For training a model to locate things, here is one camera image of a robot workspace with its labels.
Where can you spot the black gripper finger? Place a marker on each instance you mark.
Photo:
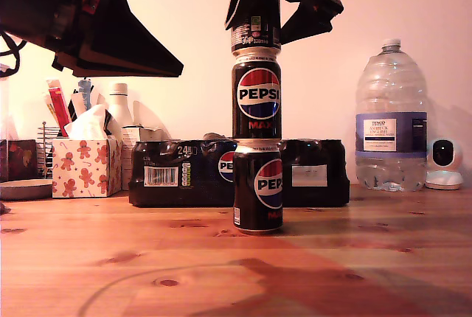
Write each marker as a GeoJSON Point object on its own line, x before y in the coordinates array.
{"type": "Point", "coordinates": [110, 66]}
{"type": "Point", "coordinates": [121, 27]}
{"type": "Point", "coordinates": [309, 18]}
{"type": "Point", "coordinates": [239, 0]}

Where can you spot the black Pepsi Max can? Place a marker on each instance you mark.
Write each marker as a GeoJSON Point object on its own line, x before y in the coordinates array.
{"type": "Point", "coordinates": [256, 96]}
{"type": "Point", "coordinates": [258, 188]}
{"type": "Point", "coordinates": [258, 37]}

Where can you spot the shrink-wrapped Pepsi can pack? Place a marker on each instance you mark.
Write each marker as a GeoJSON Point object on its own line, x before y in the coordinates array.
{"type": "Point", "coordinates": [162, 158]}

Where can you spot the blue packet with straws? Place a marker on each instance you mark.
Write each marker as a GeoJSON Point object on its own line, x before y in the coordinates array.
{"type": "Point", "coordinates": [85, 92]}

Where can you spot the white matte bottle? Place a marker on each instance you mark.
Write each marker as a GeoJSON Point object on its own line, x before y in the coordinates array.
{"type": "Point", "coordinates": [118, 110]}

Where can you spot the white striped sachet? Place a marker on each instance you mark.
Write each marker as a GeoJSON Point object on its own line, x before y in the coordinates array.
{"type": "Point", "coordinates": [77, 105]}

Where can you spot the white paper tissue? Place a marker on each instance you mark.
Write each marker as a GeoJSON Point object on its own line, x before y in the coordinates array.
{"type": "Point", "coordinates": [88, 125]}

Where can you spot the red sachet packet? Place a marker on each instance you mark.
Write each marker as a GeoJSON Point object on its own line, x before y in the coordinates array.
{"type": "Point", "coordinates": [57, 107]}

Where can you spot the cream sachet packet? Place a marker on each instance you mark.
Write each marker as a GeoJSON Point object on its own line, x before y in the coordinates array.
{"type": "Point", "coordinates": [49, 110]}

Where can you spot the torn cardboard box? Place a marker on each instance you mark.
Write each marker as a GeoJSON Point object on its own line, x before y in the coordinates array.
{"type": "Point", "coordinates": [151, 135]}

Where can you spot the small white box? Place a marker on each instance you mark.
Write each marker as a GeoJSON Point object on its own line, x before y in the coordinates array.
{"type": "Point", "coordinates": [125, 155]}

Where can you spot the large clear water bottle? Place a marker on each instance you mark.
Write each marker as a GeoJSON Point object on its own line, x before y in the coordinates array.
{"type": "Point", "coordinates": [391, 92]}

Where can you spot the gingerbread print tissue box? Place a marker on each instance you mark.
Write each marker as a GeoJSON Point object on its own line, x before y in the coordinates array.
{"type": "Point", "coordinates": [73, 169]}

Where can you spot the dark red patterned box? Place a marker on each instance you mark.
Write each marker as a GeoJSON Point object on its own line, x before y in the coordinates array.
{"type": "Point", "coordinates": [22, 160]}

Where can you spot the grey round plate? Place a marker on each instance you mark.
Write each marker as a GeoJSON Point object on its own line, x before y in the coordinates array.
{"type": "Point", "coordinates": [22, 189]}

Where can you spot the small white round camera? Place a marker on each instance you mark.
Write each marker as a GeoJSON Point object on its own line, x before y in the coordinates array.
{"type": "Point", "coordinates": [444, 180]}

